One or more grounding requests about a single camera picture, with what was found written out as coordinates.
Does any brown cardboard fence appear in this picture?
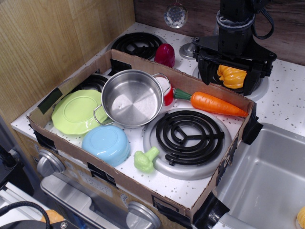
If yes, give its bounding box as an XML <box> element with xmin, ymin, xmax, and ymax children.
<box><xmin>28</xmin><ymin>50</ymin><xmax>259</xmax><ymax>228</ymax></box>

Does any yellow toy in sink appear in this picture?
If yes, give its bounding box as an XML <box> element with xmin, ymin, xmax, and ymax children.
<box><xmin>296</xmin><ymin>207</ymin><xmax>305</xmax><ymax>229</ymax></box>

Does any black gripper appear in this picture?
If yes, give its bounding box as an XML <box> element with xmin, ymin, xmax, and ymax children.
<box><xmin>192</xmin><ymin>26</ymin><xmax>277</xmax><ymax>96</ymax></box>

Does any orange toy carrot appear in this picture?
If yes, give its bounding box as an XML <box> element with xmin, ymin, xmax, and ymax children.
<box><xmin>173</xmin><ymin>89</ymin><xmax>248</xmax><ymax>117</ymax></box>

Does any right silver oven knob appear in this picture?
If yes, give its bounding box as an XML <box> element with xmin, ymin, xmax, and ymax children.
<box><xmin>126</xmin><ymin>201</ymin><xmax>161</xmax><ymax>229</ymax></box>

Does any orange toy at bottom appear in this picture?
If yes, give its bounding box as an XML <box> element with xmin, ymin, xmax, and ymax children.
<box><xmin>46</xmin><ymin>209</ymin><xmax>65</xmax><ymax>224</ymax></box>

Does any back right black burner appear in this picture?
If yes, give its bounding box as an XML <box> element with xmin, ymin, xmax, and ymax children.
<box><xmin>192</xmin><ymin>64</ymin><xmax>270</xmax><ymax>102</ymax></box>

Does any silver sink basin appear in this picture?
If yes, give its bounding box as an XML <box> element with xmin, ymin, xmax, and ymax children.
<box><xmin>216</xmin><ymin>124</ymin><xmax>305</xmax><ymax>229</ymax></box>

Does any yellow toy pumpkin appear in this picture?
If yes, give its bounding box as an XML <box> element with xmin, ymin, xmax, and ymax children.
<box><xmin>217</xmin><ymin>65</ymin><xmax>247</xmax><ymax>89</ymax></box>

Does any back left black burner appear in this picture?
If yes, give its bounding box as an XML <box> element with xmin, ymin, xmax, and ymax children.
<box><xmin>107</xmin><ymin>32</ymin><xmax>166</xmax><ymax>60</ymax></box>

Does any silver oven door handle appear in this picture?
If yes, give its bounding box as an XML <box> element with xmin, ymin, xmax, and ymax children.
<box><xmin>41</xmin><ymin>175</ymin><xmax>128</xmax><ymax>229</ymax></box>

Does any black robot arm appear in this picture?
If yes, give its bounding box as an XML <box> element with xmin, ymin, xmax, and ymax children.
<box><xmin>192</xmin><ymin>0</ymin><xmax>277</xmax><ymax>95</ymax></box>

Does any black burner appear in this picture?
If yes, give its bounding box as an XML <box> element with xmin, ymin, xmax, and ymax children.
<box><xmin>107</xmin><ymin>32</ymin><xmax>166</xmax><ymax>60</ymax></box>
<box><xmin>143</xmin><ymin>108</ymin><xmax>232</xmax><ymax>180</ymax></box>
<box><xmin>192</xmin><ymin>64</ymin><xmax>270</xmax><ymax>102</ymax></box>
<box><xmin>71</xmin><ymin>73</ymin><xmax>110</xmax><ymax>93</ymax></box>

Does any silver oven knob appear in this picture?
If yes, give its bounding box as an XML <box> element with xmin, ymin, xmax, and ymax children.
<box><xmin>37</xmin><ymin>149</ymin><xmax>65</xmax><ymax>177</ymax></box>
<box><xmin>126</xmin><ymin>201</ymin><xmax>161</xmax><ymax>229</ymax></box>

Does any front right black burner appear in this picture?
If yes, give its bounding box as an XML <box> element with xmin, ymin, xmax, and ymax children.
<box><xmin>143</xmin><ymin>108</ymin><xmax>232</xmax><ymax>180</ymax></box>

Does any light green toy broccoli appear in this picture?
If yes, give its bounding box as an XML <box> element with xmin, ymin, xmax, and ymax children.
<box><xmin>133</xmin><ymin>146</ymin><xmax>160</xmax><ymax>173</ymax></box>

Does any dark red toy pepper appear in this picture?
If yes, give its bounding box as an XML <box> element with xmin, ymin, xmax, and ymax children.
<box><xmin>154</xmin><ymin>43</ymin><xmax>175</xmax><ymax>67</ymax></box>

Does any light green plastic plate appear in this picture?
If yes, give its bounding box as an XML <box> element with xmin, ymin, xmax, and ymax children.
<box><xmin>51</xmin><ymin>89</ymin><xmax>108</xmax><ymax>135</ymax></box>

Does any stainless steel pot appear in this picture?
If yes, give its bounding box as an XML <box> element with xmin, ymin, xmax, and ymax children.
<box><xmin>100</xmin><ymin>69</ymin><xmax>163</xmax><ymax>128</ymax></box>

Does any silver stove top knob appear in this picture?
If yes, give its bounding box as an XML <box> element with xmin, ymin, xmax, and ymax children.
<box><xmin>179</xmin><ymin>42</ymin><xmax>195</xmax><ymax>60</ymax></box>

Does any left silver oven knob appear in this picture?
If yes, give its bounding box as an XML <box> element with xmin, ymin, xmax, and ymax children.
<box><xmin>37</xmin><ymin>149</ymin><xmax>65</xmax><ymax>177</ymax></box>

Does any light blue plastic bowl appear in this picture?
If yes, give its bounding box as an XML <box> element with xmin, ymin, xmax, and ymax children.
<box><xmin>81</xmin><ymin>125</ymin><xmax>130</xmax><ymax>167</ymax></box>

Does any red and white toy cup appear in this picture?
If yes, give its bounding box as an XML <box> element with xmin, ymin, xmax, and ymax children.
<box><xmin>153</xmin><ymin>73</ymin><xmax>173</xmax><ymax>106</ymax></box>

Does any hanging silver strainer ladle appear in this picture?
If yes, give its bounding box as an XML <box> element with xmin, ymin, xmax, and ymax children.
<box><xmin>163</xmin><ymin>2</ymin><xmax>188</xmax><ymax>29</ymax></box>

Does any front left black burner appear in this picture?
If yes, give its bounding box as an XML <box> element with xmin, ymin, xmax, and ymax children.
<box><xmin>71</xmin><ymin>73</ymin><xmax>110</xmax><ymax>93</ymax></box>

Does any black cable bottom left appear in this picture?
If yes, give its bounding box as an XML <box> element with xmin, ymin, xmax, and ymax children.
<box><xmin>0</xmin><ymin>201</ymin><xmax>51</xmax><ymax>229</ymax></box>

